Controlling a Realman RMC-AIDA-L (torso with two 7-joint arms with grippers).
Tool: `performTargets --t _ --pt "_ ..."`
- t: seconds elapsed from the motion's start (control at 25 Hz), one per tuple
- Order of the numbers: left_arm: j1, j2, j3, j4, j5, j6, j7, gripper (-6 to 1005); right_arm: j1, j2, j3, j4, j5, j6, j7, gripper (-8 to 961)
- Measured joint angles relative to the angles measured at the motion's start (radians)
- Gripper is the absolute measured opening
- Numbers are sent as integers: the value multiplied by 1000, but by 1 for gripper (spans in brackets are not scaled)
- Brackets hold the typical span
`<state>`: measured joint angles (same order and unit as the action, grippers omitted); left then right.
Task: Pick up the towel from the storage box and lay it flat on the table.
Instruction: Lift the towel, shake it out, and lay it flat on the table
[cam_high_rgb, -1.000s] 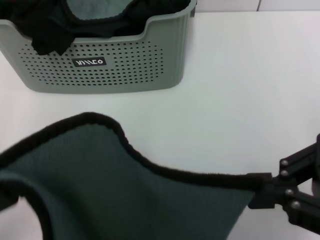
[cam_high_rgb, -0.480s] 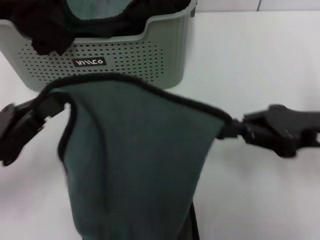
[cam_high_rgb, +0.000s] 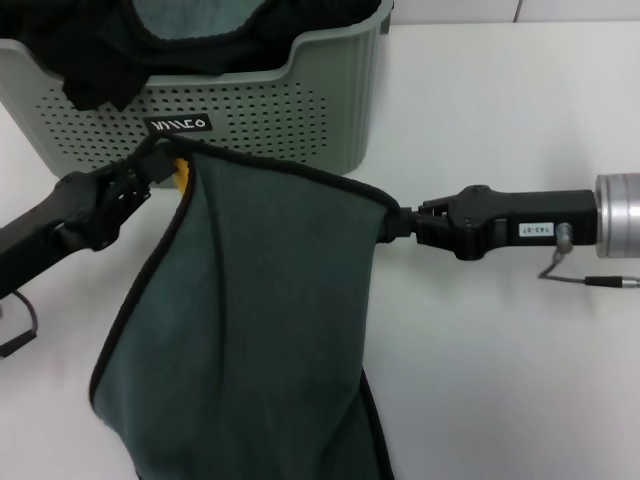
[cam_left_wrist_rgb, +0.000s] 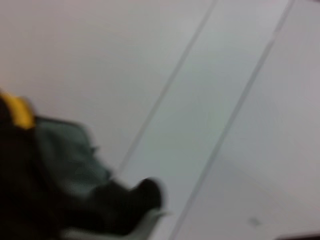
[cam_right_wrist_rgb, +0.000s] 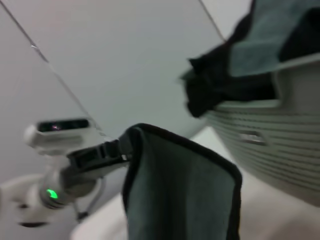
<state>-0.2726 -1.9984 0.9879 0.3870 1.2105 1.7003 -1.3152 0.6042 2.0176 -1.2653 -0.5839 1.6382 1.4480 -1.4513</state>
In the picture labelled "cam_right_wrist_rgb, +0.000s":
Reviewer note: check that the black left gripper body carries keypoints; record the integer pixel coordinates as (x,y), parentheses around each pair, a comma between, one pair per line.
(87,160)

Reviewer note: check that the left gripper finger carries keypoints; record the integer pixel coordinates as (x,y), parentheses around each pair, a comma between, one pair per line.
(126,145)

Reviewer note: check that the green towel with black edge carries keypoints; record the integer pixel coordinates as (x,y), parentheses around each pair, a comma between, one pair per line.
(180,187)
(262,37)

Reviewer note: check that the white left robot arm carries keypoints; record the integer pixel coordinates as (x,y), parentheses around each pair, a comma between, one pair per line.
(50,192)

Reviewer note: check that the pale green perforated storage box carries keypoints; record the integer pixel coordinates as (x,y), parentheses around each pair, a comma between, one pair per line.
(275,150)

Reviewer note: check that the black cloth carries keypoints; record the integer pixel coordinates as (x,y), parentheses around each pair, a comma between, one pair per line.
(212,82)

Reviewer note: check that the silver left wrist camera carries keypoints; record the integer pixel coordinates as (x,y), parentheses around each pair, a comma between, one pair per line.
(57,140)

